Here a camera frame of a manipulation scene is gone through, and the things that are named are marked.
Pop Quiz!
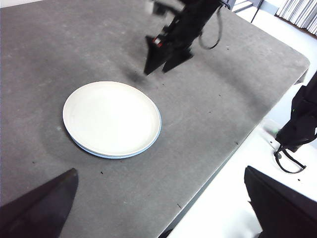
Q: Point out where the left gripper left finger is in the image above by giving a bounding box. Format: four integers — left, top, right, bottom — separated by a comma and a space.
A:
0, 168, 79, 238

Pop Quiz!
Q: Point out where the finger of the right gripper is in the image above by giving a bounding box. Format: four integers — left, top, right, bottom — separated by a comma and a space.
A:
161, 48, 194, 73
144, 36, 172, 75

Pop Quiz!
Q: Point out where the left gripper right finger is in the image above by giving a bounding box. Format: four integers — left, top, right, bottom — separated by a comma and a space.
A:
244, 165, 317, 238

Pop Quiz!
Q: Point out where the white round plate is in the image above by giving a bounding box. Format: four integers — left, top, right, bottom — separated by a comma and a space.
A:
62, 81, 160, 156

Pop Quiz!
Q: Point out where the blue round plate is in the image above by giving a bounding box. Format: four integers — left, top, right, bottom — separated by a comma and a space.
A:
71, 109, 162, 160

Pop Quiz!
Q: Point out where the black metal stand leg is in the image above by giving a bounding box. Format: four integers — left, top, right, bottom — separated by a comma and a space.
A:
250, 0, 265, 24

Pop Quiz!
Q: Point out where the white slatted blind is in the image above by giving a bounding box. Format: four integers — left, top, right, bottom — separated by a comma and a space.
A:
274, 0, 317, 36

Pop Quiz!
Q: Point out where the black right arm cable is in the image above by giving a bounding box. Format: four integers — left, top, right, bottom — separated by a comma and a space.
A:
199, 0, 232, 50

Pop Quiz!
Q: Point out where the black base cable loop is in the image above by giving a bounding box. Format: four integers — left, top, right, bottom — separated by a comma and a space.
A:
273, 145, 307, 174

